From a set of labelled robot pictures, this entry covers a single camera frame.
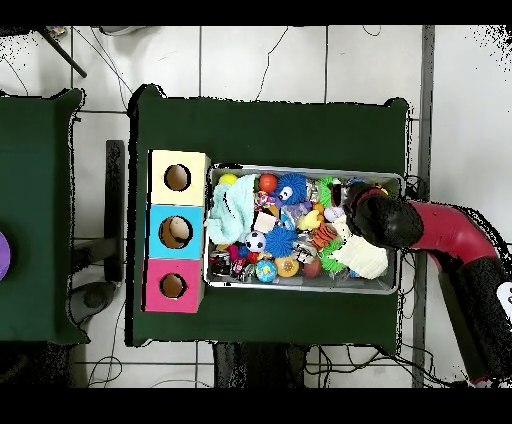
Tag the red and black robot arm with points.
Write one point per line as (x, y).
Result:
(448, 236)

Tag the wooden box with three holes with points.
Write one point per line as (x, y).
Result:
(176, 232)

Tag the shallow clear mesh bin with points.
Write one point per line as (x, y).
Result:
(320, 286)

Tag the mint green cloth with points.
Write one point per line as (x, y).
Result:
(228, 208)

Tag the small soccer ball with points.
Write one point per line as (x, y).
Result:
(255, 242)

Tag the orange ball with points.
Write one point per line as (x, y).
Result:
(268, 183)

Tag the blue spiky rubber ball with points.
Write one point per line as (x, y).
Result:
(280, 242)

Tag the yellow ball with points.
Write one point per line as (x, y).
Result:
(228, 179)

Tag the globe print ball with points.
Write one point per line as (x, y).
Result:
(266, 271)

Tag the tiger plush toy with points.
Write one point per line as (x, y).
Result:
(323, 236)

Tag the green fuzzy toy with eyes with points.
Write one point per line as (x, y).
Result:
(328, 190)

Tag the small baseball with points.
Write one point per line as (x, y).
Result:
(333, 214)

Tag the dark green table cloth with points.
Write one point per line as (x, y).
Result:
(264, 128)
(36, 200)

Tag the cream knitted cloth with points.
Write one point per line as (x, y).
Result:
(364, 258)

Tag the purple round object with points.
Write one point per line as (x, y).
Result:
(3, 256)

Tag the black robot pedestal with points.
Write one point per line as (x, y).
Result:
(256, 366)

